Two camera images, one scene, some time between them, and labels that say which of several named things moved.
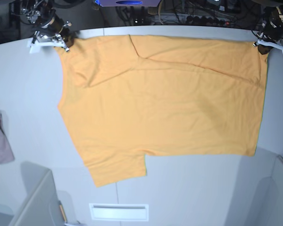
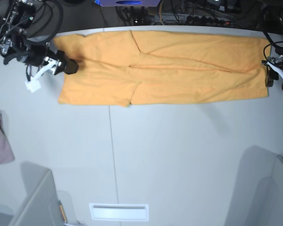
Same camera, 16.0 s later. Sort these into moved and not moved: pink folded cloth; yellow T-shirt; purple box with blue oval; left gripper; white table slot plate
Moved: yellow T-shirt; left gripper
Not moved: white table slot plate; purple box with blue oval; pink folded cloth
